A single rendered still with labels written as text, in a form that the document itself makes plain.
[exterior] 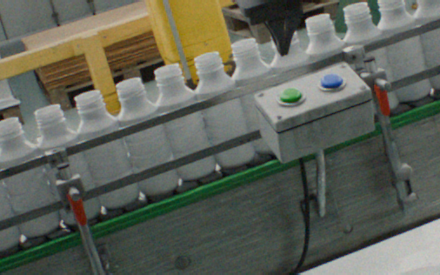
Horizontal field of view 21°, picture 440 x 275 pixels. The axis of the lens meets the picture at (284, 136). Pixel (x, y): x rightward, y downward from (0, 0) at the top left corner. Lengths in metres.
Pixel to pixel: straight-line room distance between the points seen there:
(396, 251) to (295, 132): 2.30
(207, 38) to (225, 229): 4.65
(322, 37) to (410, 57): 0.14
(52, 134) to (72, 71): 5.40
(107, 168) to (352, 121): 0.35
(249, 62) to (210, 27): 4.62
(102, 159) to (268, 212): 0.25
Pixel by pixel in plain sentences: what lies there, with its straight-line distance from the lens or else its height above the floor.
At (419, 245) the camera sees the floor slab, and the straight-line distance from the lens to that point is 3.83.
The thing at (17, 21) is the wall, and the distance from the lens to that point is 8.73.
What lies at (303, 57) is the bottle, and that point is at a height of 1.12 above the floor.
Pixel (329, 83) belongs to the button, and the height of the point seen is 1.12.
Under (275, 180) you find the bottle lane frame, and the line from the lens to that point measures 1.71.
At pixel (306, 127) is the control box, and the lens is 1.55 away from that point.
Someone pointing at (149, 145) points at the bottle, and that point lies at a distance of 1.67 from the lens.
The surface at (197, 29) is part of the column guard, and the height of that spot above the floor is 0.37.
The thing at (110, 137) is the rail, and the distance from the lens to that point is 1.65.
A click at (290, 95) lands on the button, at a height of 1.12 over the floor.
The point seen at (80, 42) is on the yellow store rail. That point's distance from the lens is 6.58.
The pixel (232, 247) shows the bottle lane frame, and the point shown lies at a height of 0.90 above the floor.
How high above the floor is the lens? 1.51
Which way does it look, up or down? 17 degrees down
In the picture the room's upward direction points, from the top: 15 degrees counter-clockwise
